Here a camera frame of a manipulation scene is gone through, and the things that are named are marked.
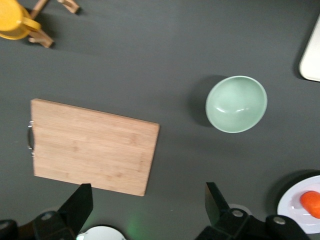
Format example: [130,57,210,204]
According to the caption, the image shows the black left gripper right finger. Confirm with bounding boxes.
[197,181,267,240]

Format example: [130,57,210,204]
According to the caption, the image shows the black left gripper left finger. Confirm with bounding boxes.
[32,183,94,240]

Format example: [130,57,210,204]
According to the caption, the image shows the white round plate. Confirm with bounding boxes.
[276,174,320,235]

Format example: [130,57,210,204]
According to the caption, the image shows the orange fruit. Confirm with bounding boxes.
[299,190,320,219]

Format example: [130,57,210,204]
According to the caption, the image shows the wooden cutting board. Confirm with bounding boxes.
[26,98,161,197]

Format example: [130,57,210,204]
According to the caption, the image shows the pale green bowl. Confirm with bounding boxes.
[205,75,268,134]

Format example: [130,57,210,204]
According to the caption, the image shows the wooden mug rack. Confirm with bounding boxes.
[24,0,81,49]

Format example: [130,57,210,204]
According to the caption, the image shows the cream tray with bear print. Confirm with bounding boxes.
[298,14,320,83]

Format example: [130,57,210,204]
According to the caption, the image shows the yellow mug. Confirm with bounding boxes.
[0,0,42,41]

